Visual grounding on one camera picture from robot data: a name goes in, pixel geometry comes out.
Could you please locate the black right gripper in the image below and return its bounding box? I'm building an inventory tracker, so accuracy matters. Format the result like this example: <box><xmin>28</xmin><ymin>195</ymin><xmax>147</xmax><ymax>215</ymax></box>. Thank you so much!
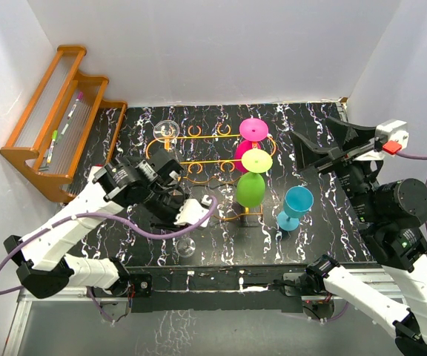
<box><xmin>288</xmin><ymin>116</ymin><xmax>378</xmax><ymax>221</ymax></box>

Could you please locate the clear wine glass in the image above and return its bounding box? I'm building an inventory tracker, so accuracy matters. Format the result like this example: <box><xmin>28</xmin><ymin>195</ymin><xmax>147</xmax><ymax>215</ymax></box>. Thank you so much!
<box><xmin>175</xmin><ymin>237</ymin><xmax>196</xmax><ymax>258</ymax></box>
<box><xmin>153</xmin><ymin>120</ymin><xmax>183</xmax><ymax>162</ymax></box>

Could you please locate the blue wine glass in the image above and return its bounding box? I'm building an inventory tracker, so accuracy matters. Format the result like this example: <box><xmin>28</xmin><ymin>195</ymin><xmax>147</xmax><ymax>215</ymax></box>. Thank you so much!
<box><xmin>277</xmin><ymin>186</ymin><xmax>314</xmax><ymax>231</ymax></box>

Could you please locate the pink wine glass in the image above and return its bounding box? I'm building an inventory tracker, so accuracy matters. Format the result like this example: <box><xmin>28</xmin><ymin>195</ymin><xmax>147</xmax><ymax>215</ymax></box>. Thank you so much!
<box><xmin>234</xmin><ymin>118</ymin><xmax>269</xmax><ymax>173</ymax></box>

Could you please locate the green wine glass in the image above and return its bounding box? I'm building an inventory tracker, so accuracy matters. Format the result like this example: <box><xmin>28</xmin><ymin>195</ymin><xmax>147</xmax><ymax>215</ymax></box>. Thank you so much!
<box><xmin>236</xmin><ymin>148</ymin><xmax>273</xmax><ymax>208</ymax></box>

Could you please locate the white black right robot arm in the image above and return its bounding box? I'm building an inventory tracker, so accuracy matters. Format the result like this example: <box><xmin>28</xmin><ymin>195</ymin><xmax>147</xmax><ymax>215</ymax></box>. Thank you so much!
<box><xmin>291</xmin><ymin>117</ymin><xmax>427</xmax><ymax>355</ymax></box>

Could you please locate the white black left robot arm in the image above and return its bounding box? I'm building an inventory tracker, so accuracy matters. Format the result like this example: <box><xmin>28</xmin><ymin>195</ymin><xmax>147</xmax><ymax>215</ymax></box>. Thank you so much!
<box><xmin>4</xmin><ymin>150</ymin><xmax>185</xmax><ymax>299</ymax></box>

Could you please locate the orange wooden shelf rack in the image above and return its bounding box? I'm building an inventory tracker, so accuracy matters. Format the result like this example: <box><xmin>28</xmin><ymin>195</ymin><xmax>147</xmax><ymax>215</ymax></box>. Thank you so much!
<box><xmin>0</xmin><ymin>44</ymin><xmax>128</xmax><ymax>203</ymax></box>

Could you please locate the green capped marker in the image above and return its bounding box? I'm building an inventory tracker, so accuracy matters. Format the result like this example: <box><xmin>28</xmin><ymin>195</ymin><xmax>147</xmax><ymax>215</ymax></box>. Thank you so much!
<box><xmin>46</xmin><ymin>130</ymin><xmax>58</xmax><ymax>165</ymax></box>

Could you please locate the pink capped marker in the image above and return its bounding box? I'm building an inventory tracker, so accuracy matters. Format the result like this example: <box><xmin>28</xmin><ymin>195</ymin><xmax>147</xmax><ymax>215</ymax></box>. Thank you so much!
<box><xmin>67</xmin><ymin>92</ymin><xmax>84</xmax><ymax>120</ymax></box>

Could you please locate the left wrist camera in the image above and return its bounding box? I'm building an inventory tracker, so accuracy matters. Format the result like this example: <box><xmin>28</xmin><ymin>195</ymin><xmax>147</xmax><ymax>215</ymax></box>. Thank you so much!
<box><xmin>173</xmin><ymin>195</ymin><xmax>212</xmax><ymax>228</ymax></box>

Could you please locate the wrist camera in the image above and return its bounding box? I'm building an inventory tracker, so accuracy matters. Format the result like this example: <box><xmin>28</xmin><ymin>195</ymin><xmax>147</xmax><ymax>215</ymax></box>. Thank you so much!
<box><xmin>354</xmin><ymin>120</ymin><xmax>409</xmax><ymax>162</ymax></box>
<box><xmin>173</xmin><ymin>195</ymin><xmax>212</xmax><ymax>228</ymax></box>

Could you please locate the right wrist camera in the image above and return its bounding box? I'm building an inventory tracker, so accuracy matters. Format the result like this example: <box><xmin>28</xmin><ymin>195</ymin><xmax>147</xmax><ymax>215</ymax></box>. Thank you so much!
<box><xmin>354</xmin><ymin>120</ymin><xmax>409</xmax><ymax>162</ymax></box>

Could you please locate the gold wire wine glass rack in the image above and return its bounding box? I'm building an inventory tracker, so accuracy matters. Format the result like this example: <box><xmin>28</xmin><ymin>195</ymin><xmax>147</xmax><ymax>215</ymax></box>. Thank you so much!
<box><xmin>145</xmin><ymin>123</ymin><xmax>264</xmax><ymax>222</ymax></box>

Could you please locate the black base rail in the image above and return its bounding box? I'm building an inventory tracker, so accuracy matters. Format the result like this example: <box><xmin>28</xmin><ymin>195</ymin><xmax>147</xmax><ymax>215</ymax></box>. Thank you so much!
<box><xmin>87</xmin><ymin>263</ymin><xmax>351</xmax><ymax>314</ymax></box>

